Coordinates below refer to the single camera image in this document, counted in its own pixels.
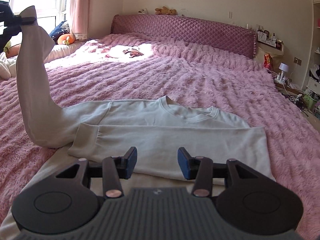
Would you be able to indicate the white table lamp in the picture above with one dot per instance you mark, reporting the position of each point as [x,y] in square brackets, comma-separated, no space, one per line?
[284,67]

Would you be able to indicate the white open wardrobe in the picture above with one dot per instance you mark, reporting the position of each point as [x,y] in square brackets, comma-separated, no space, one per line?
[313,30]

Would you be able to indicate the brass wall socket plate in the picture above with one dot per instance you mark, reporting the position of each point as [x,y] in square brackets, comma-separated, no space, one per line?
[297,61]

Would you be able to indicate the pink quilted pillow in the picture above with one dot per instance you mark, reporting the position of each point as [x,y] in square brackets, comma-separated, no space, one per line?
[187,30]

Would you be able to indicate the small white plush toy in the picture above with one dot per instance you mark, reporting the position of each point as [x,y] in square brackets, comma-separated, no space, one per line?
[142,11]

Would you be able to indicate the pink curtain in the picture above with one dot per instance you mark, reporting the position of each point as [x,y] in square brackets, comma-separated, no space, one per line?
[80,5]

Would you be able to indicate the white wall switch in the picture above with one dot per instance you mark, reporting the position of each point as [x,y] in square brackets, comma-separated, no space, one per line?
[230,15]

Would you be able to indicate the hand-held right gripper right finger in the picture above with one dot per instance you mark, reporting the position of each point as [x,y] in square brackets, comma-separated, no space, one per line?
[183,163]

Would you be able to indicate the beige bedside cabinet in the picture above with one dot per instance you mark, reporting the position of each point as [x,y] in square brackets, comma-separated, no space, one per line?
[273,51]

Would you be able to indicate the white printed sweatshirt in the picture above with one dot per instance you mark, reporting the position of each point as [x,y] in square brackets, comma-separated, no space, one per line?
[150,135]

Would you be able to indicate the white bed sheet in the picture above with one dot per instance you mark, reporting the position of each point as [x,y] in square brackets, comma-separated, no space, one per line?
[65,51]

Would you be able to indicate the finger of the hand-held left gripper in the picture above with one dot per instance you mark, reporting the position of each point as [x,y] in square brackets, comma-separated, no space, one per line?
[26,20]

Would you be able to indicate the red snack bag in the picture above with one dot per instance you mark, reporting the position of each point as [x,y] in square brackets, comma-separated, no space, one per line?
[268,62]

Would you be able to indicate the pink fuzzy blanket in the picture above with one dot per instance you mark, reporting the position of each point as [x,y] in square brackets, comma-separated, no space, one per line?
[175,77]

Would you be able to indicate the white fuzzy cloth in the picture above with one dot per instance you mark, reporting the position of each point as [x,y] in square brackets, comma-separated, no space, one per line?
[6,67]

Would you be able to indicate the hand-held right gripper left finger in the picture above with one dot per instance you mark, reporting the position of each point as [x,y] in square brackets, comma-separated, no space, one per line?
[130,162]

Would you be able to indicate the brown teddy bear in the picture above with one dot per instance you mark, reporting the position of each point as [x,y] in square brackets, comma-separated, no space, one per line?
[165,11]

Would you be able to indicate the small dark pink garment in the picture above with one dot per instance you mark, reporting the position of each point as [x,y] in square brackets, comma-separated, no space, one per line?
[132,52]

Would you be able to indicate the white storage box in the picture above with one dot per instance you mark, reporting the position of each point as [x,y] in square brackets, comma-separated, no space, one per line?
[313,85]

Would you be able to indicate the white power strip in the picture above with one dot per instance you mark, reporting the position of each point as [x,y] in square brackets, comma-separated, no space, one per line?
[282,80]

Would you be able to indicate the green and orange plush toy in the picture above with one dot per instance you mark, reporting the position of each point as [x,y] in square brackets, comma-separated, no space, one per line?
[12,50]

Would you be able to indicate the green basket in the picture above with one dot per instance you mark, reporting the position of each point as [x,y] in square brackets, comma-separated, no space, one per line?
[310,102]

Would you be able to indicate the dark blue pillow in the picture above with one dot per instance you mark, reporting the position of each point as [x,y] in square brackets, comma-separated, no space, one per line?
[56,31]

